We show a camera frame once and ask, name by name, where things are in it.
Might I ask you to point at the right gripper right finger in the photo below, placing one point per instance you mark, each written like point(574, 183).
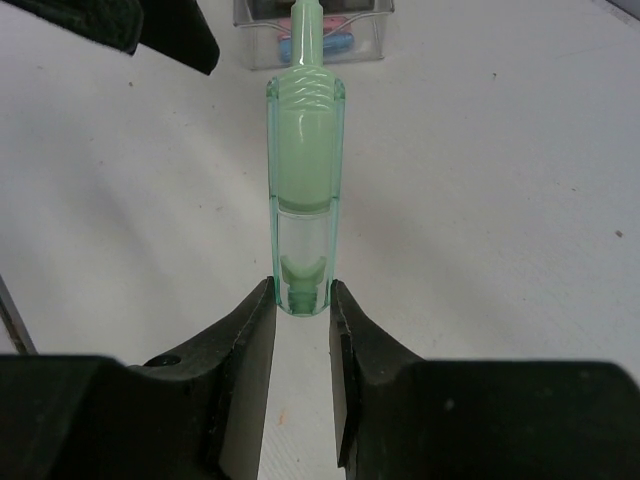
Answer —
point(400, 416)

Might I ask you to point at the light green correction pen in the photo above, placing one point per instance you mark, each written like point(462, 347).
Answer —
point(305, 130)

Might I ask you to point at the light pink correction pen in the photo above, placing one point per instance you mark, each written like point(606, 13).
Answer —
point(330, 24)

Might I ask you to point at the clear plastic tray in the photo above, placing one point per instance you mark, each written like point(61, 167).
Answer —
point(360, 39)

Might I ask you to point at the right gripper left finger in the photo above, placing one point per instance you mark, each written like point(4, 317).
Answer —
point(196, 411)

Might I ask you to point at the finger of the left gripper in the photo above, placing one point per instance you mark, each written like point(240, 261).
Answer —
point(179, 30)
point(116, 24)

